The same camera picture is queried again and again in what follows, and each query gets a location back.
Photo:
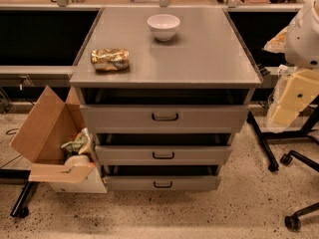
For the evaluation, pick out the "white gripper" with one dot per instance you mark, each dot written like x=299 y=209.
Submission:
x=303 y=40

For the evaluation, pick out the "grey bottom drawer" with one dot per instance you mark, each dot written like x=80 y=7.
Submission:
x=158 y=183

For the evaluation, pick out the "grey drawer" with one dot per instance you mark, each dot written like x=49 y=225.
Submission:
x=162 y=155
x=163 y=119
x=158 y=183

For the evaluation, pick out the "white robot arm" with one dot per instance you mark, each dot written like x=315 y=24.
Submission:
x=299 y=42

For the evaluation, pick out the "grey drawer cabinet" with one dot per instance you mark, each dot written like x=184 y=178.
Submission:
x=204 y=64

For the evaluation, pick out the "grey top drawer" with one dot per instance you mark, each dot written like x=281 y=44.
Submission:
x=163 y=119

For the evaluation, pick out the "grey middle drawer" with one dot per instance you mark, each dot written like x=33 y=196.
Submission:
x=162 y=155

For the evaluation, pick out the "open cardboard box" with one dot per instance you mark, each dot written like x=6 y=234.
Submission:
x=50 y=123

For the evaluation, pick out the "white ceramic bowl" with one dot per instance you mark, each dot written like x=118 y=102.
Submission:
x=163 y=26

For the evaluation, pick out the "gold foil snack bag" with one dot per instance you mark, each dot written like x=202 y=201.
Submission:
x=108 y=60

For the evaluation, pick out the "green snack packet in box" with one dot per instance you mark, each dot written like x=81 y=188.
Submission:
x=80 y=145

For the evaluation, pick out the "white round object in box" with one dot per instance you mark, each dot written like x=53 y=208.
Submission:
x=77 y=160

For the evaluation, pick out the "black table leg left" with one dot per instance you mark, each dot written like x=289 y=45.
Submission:
x=19 y=176

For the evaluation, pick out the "black table leg frame right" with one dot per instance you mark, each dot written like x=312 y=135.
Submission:
x=303 y=132

